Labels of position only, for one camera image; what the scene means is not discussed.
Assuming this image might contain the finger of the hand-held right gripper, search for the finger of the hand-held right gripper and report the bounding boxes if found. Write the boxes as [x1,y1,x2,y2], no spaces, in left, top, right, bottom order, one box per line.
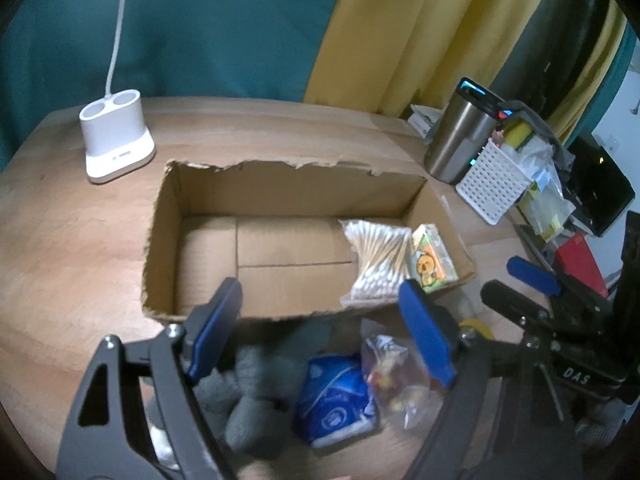
[481,280,556,333]
[506,256,618,313]

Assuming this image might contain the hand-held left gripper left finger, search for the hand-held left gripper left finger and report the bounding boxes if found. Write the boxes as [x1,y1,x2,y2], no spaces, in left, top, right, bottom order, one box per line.
[56,277,244,480]

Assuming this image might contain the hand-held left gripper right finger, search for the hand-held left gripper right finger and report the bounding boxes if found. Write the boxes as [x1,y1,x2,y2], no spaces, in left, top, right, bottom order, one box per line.
[398,279,585,480]

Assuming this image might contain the yellow round lid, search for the yellow round lid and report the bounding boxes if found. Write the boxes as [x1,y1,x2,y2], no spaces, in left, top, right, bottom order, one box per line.
[457,317,494,342]

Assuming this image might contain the clear plastic bag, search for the clear plastic bag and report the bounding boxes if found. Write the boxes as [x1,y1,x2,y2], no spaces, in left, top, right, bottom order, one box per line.
[361,332,447,431]

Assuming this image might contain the grey socks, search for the grey socks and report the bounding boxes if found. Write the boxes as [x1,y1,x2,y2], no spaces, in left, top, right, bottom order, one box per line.
[192,317,337,461]

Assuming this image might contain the torn cardboard box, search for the torn cardboard box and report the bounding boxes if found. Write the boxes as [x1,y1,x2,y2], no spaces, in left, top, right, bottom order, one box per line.
[141,159,477,324]

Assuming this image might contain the blue packet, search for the blue packet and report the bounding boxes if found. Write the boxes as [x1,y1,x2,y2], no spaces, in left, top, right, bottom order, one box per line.
[292,352,382,448]

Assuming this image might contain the red box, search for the red box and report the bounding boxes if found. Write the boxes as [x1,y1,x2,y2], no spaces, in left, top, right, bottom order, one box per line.
[554,234,610,301]

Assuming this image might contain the orange tissue pack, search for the orange tissue pack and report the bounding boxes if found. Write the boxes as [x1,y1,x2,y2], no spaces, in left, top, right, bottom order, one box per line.
[409,223,460,293]

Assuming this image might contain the crumpled plastic bags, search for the crumpled plastic bags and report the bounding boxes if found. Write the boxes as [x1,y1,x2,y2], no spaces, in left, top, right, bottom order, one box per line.
[515,135,577,242]

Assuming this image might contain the cotton swab pack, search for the cotton swab pack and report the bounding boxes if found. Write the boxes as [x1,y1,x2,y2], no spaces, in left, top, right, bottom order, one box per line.
[340,219,413,308]

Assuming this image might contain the white perforated basket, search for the white perforated basket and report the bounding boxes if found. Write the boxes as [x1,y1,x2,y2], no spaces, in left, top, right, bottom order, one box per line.
[455,137,534,226]

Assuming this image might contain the black device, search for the black device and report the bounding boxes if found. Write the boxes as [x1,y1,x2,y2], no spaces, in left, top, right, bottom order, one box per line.
[567,132,637,238]

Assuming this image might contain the yellow sponge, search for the yellow sponge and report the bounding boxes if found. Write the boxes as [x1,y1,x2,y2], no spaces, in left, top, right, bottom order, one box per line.
[502,120,539,154]

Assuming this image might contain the steel tumbler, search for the steel tumbler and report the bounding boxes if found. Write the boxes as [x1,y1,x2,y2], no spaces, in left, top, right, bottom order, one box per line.
[424,77,507,184]

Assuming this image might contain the stack of papers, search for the stack of papers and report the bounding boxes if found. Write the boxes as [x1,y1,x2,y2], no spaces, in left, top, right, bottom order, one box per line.
[407,104,444,141]

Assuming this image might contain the white desk lamp base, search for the white desk lamp base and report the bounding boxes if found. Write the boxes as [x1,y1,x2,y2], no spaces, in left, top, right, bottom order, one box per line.
[79,0,157,184]

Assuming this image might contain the yellow curtain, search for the yellow curtain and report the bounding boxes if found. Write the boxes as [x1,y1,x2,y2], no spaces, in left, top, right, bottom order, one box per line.
[302,0,628,142]

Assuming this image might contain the teal curtain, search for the teal curtain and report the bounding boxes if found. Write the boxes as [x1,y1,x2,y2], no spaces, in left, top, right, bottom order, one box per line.
[0,0,351,161]

